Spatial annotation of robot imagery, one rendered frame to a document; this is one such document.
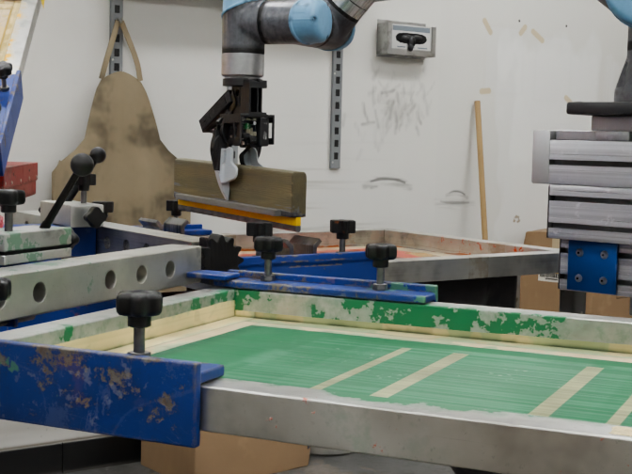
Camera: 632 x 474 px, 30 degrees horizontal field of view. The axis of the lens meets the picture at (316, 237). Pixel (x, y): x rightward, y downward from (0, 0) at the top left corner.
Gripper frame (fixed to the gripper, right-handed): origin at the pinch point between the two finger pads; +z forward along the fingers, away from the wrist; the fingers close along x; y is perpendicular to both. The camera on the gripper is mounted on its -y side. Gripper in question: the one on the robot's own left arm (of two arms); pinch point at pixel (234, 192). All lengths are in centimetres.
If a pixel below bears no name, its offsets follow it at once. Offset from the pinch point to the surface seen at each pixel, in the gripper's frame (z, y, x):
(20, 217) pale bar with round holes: 5.9, -30.6, -28.0
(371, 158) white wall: -2, -200, 189
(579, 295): 22, 14, 76
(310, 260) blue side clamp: 9.1, 30.1, -4.5
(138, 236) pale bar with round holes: 5.7, 17.6, -28.0
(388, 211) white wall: 19, -200, 198
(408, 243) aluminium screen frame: 12, -17, 55
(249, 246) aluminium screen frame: 12.7, -25.6, 19.5
